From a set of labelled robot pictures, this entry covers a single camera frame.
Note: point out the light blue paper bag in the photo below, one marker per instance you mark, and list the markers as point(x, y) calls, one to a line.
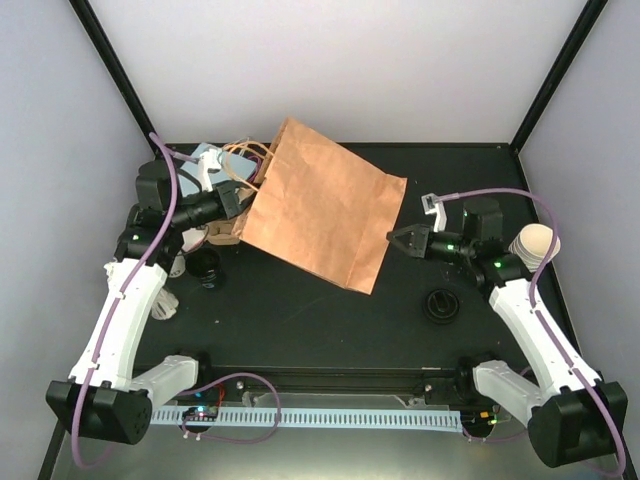
point(188, 173)

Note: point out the paper cup stack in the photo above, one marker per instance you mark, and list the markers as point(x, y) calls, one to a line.
point(531, 245)
point(178, 267)

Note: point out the left paper cup stack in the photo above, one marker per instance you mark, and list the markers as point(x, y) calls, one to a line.
point(178, 267)

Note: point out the brown pulp cup carrier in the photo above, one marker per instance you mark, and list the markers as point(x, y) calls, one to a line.
point(226, 232)

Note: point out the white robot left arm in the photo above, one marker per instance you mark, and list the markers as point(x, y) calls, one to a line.
point(102, 398)

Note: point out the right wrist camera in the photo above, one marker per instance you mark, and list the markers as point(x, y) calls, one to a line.
point(434, 206)

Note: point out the black aluminium rail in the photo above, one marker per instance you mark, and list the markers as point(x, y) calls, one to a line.
point(436, 384)

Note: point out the black coffee cup lid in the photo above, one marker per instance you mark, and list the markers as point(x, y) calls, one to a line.
point(441, 306)

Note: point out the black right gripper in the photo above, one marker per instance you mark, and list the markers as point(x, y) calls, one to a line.
point(421, 240)

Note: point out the brown paper bag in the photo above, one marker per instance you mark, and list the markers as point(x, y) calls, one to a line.
point(323, 209)

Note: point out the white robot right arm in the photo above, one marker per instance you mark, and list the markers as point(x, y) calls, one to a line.
point(570, 413)

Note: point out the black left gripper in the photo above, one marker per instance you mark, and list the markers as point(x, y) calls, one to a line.
point(228, 205)

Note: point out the white plastic cutlery bundle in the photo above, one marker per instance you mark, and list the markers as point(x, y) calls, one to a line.
point(165, 304)

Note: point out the light blue cable duct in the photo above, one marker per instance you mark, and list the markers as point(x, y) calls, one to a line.
point(312, 418)

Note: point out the right paper cup stack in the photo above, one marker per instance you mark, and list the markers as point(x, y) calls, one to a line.
point(531, 245)

